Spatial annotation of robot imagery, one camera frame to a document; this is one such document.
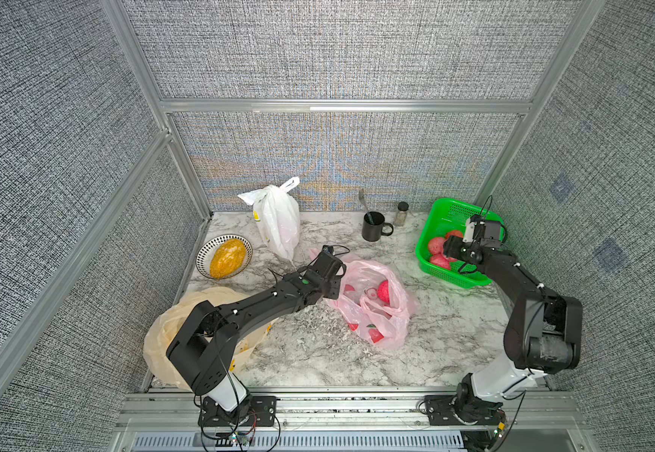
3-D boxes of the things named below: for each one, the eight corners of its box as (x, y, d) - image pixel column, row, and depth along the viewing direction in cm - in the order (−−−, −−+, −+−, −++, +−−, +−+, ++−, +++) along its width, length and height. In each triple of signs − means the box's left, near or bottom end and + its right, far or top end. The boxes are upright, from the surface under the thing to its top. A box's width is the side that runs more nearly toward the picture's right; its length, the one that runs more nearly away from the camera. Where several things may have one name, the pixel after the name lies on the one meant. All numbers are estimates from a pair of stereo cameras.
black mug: (362, 241, 113) (365, 225, 105) (361, 227, 118) (363, 211, 110) (390, 241, 113) (395, 225, 105) (388, 227, 118) (392, 211, 110)
